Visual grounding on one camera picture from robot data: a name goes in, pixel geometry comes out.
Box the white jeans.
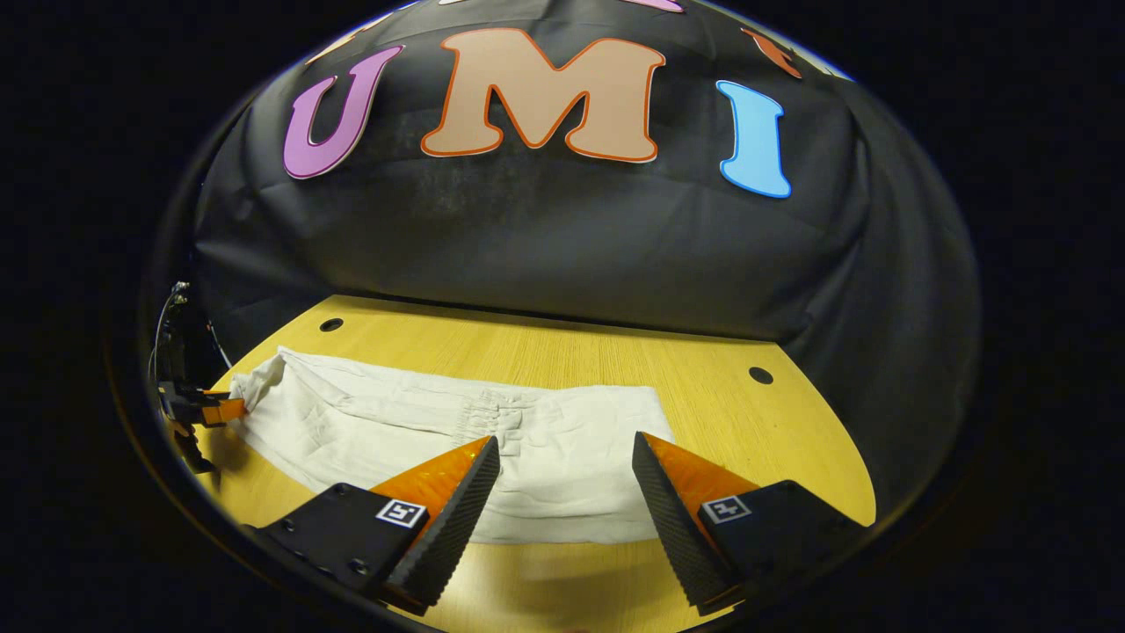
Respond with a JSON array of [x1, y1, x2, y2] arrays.
[[229, 345, 677, 546]]

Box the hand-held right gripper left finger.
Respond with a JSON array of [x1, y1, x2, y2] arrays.
[[242, 435, 502, 617]]

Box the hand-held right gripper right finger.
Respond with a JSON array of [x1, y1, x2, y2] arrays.
[[630, 431, 871, 616]]

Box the black backdrop cloth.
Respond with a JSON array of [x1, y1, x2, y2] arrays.
[[189, 0, 983, 521]]

